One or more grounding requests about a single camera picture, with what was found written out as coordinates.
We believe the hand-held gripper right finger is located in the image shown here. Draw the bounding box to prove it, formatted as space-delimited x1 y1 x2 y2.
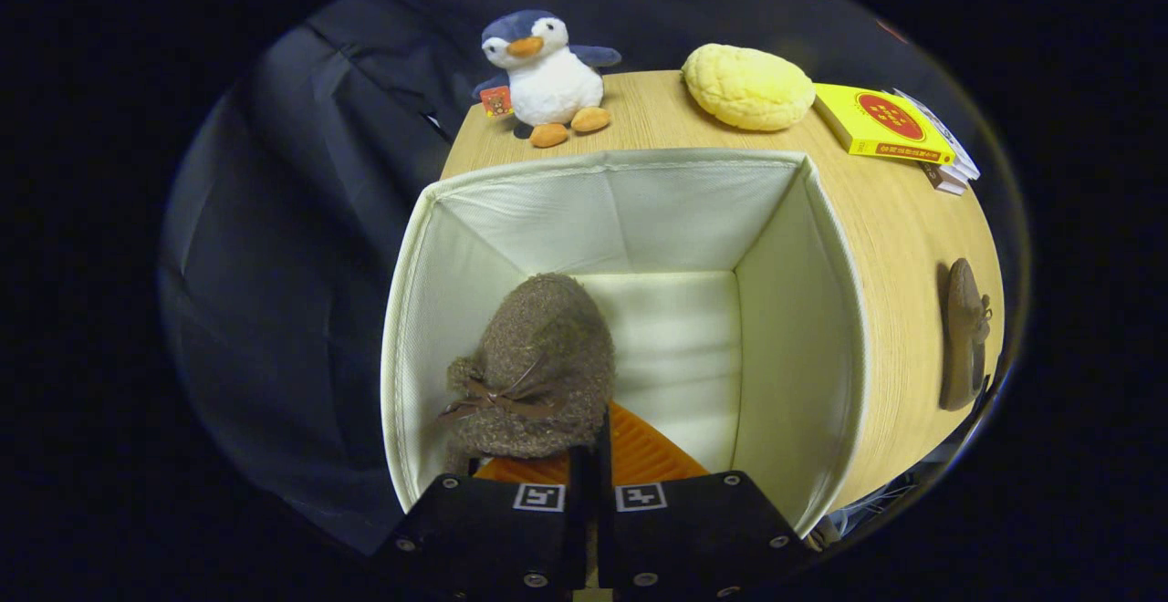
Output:
597 400 807 599

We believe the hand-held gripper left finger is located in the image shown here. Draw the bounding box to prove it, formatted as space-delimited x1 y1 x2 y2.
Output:
390 444 600 598

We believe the brown fuzzy shoe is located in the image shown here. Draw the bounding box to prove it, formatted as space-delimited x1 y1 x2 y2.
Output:
438 272 617 477
938 258 994 412

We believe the beige fabric storage box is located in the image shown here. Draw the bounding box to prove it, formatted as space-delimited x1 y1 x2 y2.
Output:
381 148 869 539

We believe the black backdrop cloth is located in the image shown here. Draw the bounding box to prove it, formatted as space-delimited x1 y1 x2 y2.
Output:
160 0 913 557

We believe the penguin plush toy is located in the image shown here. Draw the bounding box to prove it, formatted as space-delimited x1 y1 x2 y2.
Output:
472 9 623 149

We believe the yellow bread plush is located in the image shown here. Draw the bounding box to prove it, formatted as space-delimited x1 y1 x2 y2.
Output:
682 43 817 132

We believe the yellow book with red circle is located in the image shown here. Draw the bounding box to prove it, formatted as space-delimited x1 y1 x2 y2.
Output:
812 83 956 165

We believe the brown book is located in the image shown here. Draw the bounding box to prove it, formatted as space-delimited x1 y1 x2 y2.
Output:
920 161 968 197

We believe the white illustrated book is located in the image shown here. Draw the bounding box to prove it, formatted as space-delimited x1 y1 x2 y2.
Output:
890 88 982 183

